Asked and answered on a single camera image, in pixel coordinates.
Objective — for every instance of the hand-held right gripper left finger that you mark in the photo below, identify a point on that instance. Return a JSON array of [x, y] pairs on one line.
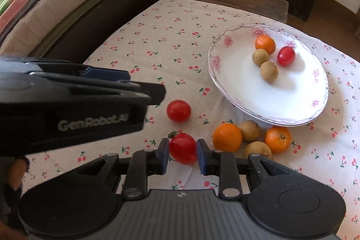
[[163, 155]]

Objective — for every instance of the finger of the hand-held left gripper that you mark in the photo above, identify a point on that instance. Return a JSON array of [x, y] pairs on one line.
[[107, 74], [140, 92]]

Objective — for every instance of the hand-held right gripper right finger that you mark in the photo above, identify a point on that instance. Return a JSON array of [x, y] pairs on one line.
[[201, 157]]

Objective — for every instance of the red cherry tomato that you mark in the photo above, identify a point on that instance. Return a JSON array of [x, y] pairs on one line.
[[286, 56], [178, 110], [182, 148]]

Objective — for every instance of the small orange mandarin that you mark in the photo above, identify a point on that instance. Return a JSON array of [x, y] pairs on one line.
[[265, 44], [278, 139], [227, 137]]

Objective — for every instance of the brown longan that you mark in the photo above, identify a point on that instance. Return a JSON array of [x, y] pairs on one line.
[[249, 131], [260, 56], [269, 72], [258, 149]]

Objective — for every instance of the white floral-rim plate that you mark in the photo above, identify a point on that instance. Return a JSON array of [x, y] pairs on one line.
[[281, 96]]

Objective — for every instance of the person's left hand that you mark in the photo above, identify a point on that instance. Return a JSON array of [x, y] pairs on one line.
[[17, 171]]

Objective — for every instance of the cherry print tablecloth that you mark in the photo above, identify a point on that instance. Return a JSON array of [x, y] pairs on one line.
[[168, 40]]

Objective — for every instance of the brown wooden stool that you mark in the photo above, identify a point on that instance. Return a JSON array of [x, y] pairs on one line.
[[239, 1]]

